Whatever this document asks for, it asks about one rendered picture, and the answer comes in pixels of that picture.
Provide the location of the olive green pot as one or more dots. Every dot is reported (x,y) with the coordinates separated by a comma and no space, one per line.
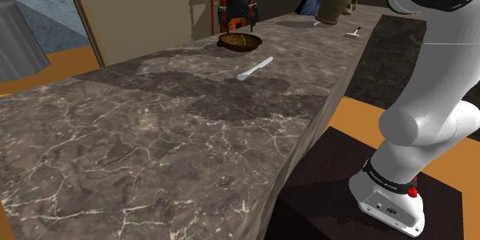
(332,8)

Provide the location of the white knife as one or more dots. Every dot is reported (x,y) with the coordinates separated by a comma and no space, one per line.
(255,69)

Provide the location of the brown woven bowl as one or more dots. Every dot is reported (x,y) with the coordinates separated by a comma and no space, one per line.
(240,43)

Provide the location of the small white spatula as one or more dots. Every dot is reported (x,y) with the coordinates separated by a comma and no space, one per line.
(351,34)

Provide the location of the grey cloth covered table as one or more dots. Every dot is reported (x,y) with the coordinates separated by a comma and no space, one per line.
(18,44)

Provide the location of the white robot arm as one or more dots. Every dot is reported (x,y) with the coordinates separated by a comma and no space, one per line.
(431,81)

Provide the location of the brown door frame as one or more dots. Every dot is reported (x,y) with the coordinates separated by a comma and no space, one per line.
(83,18)

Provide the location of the orange metal frame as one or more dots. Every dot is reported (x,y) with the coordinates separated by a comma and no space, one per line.
(212,3)

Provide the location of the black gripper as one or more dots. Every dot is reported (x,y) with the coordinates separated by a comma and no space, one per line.
(237,3)

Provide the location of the dark robot stand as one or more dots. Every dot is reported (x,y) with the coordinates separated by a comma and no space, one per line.
(337,179)

